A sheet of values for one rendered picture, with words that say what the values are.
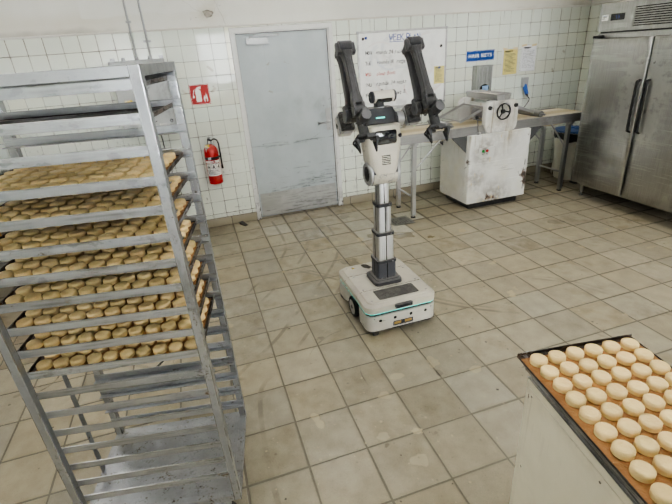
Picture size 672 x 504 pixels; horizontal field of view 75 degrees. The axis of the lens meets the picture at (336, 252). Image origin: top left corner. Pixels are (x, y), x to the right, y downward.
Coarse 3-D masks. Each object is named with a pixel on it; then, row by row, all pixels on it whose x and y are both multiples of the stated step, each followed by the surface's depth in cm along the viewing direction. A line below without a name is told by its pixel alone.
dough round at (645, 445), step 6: (636, 438) 105; (642, 438) 105; (648, 438) 105; (636, 444) 104; (642, 444) 104; (648, 444) 103; (654, 444) 103; (642, 450) 103; (648, 450) 102; (654, 450) 102; (648, 456) 102
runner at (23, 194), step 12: (120, 180) 128; (132, 180) 129; (144, 180) 129; (0, 192) 125; (12, 192) 125; (24, 192) 126; (36, 192) 126; (48, 192) 127; (60, 192) 127; (72, 192) 128; (84, 192) 128
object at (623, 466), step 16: (544, 384) 126; (592, 384) 125; (624, 384) 124; (560, 400) 120; (608, 400) 119; (640, 400) 118; (576, 416) 115; (624, 416) 114; (656, 416) 113; (592, 432) 110; (640, 432) 109; (608, 448) 106; (624, 464) 101; (656, 480) 97
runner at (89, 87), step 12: (60, 84) 116; (72, 84) 116; (84, 84) 117; (96, 84) 117; (108, 84) 117; (120, 84) 118; (0, 96) 115; (12, 96) 115; (24, 96) 116; (36, 96) 116; (48, 96) 117
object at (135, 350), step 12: (204, 312) 182; (204, 324) 174; (192, 336) 164; (108, 348) 164; (120, 348) 162; (132, 348) 159; (144, 348) 159; (156, 348) 158; (168, 348) 161; (180, 348) 159; (192, 348) 159; (48, 360) 156; (60, 360) 156; (72, 360) 155; (84, 360) 157; (96, 360) 155; (108, 360) 156
